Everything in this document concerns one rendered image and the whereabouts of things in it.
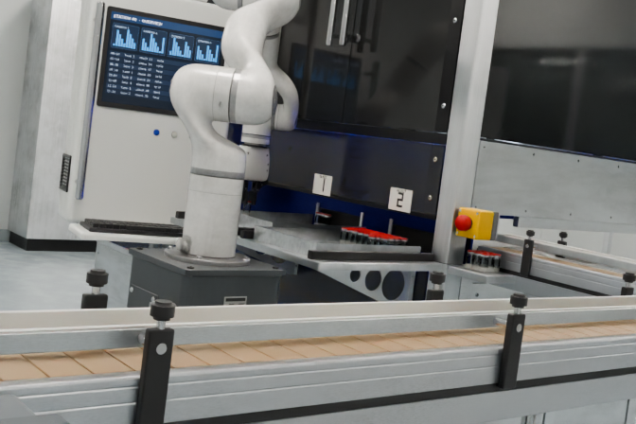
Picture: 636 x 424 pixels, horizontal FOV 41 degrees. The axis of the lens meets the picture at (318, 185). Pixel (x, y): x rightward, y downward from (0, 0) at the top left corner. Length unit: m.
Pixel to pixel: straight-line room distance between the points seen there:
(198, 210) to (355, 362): 1.01
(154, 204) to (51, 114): 4.26
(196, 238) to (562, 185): 1.12
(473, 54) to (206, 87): 0.71
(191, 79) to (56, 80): 5.20
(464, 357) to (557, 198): 1.53
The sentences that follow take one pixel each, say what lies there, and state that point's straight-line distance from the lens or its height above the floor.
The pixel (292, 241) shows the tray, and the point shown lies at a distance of 2.05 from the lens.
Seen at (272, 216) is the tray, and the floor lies 0.90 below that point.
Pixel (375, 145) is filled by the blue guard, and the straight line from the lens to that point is 2.40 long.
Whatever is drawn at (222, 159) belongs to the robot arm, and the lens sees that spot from 1.83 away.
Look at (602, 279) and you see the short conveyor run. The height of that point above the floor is 0.92.
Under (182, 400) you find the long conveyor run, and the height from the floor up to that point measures 0.91.
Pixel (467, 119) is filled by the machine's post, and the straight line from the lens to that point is 2.18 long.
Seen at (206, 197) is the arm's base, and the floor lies 1.00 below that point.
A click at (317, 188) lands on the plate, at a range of 2.58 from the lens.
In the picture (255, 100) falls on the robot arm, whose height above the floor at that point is 1.22.
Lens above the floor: 1.15
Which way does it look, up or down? 3 degrees down
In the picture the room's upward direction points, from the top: 7 degrees clockwise
